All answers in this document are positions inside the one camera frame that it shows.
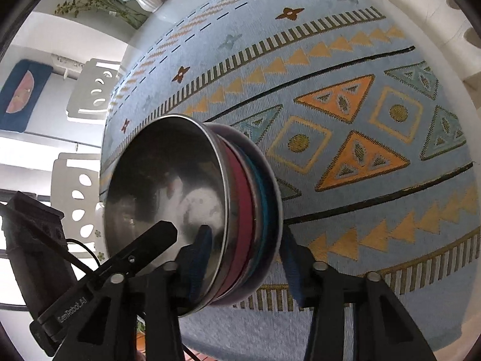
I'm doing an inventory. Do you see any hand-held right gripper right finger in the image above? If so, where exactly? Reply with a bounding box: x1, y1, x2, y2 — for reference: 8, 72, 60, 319
282, 229, 438, 361

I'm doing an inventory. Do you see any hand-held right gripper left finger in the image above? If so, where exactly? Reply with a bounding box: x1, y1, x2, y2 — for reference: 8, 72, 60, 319
66, 225, 214, 361

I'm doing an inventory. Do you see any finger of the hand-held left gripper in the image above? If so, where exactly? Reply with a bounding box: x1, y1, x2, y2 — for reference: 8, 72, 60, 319
96, 221, 178, 282

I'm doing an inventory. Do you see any red steel bowl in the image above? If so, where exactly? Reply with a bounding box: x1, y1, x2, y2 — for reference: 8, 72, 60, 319
102, 115, 252, 316

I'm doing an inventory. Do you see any blue steel bowl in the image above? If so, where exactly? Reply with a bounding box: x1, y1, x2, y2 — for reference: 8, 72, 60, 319
205, 122, 284, 305

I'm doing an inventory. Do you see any patterned blue tablecloth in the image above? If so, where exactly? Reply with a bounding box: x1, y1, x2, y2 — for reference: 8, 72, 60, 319
100, 0, 481, 352

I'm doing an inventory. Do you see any blue hanging cloth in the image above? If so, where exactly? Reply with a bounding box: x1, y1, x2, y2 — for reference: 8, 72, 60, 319
0, 58, 53, 133

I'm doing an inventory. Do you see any glass vase with dried flowers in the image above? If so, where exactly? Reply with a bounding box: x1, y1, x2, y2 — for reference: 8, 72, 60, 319
54, 0, 151, 29

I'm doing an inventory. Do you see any white wall shelf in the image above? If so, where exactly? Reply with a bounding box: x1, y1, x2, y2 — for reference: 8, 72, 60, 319
51, 54, 85, 79

